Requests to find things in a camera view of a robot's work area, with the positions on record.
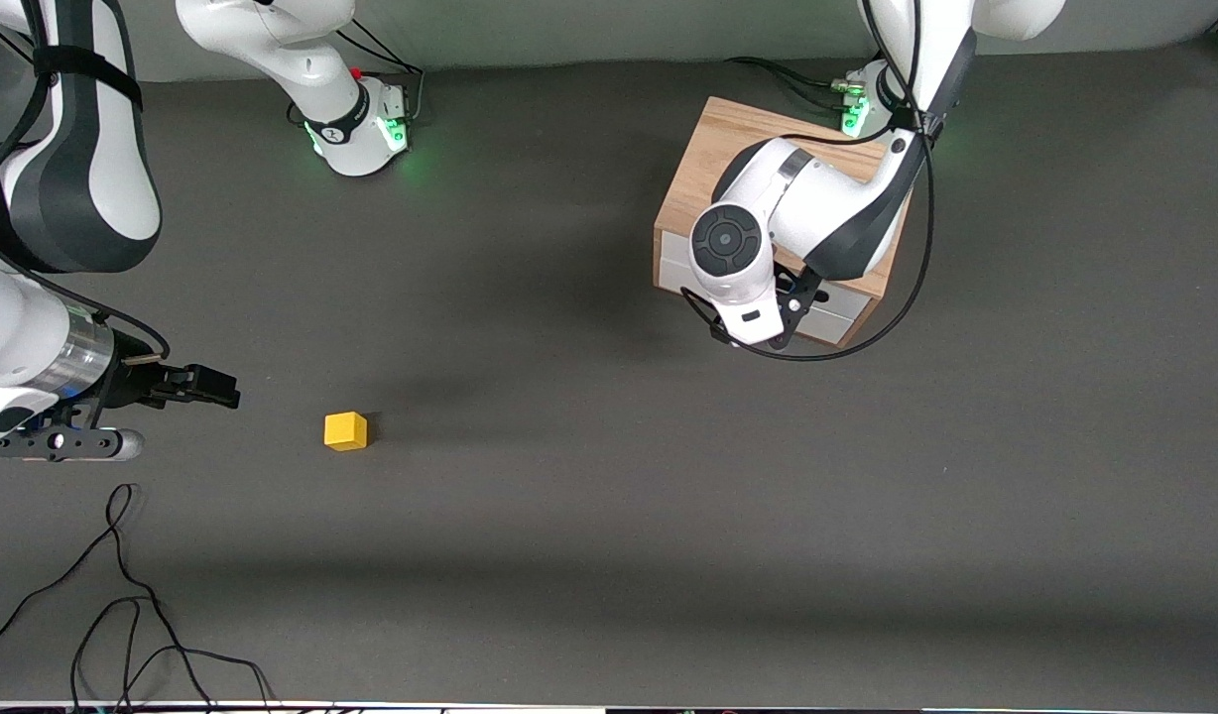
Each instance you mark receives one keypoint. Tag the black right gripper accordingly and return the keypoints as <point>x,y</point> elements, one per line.
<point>130,382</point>

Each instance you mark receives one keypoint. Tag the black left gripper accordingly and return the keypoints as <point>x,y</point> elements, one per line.
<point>783,283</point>

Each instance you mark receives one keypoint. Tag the yellow cube block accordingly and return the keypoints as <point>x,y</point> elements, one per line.
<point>344,431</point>

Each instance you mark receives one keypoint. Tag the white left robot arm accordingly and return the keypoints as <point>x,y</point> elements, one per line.
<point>807,213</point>

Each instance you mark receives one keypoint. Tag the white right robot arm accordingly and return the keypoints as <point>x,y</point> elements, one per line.
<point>83,169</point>

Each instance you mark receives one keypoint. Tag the wooden drawer cabinet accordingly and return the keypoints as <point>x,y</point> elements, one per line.
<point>708,164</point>

